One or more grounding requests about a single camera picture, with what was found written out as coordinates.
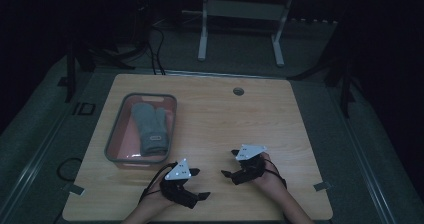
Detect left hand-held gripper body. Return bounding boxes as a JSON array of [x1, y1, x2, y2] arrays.
[[159, 157, 202, 210]]

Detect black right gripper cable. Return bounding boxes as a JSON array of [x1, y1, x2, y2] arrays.
[[262, 157, 288, 190]]

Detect person's left hand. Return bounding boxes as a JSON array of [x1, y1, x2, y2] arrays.
[[141, 172, 183, 212]]

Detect black tripod stand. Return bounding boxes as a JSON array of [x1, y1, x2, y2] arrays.
[[288, 23, 359, 119], [56, 33, 149, 104]]

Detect pink basin with grey rim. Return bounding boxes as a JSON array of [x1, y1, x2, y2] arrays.
[[104, 92, 178, 171]]

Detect black rectangular floor marker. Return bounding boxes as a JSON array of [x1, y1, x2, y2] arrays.
[[72, 101, 97, 117]]

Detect grey mitten with label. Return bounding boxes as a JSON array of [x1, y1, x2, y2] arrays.
[[130, 102, 170, 157]]

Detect black floor cables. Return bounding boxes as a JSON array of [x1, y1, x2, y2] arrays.
[[146, 23, 168, 76]]

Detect white metal stand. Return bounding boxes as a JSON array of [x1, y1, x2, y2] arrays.
[[181, 0, 334, 68]]

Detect black looped floor cable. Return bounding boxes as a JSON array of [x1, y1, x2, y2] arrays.
[[56, 156, 84, 183]]

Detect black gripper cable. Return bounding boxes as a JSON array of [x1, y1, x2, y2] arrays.
[[138, 161, 179, 204], [262, 157, 288, 190]]

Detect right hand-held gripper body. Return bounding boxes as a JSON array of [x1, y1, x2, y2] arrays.
[[230, 144, 268, 186]]

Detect grey tape strip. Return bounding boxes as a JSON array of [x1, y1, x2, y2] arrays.
[[63, 182, 86, 197], [313, 181, 333, 192]]

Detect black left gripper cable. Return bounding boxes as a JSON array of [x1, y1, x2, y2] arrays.
[[138, 161, 179, 204]]

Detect person's right hand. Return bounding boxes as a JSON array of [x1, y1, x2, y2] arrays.
[[251, 151, 288, 196]]

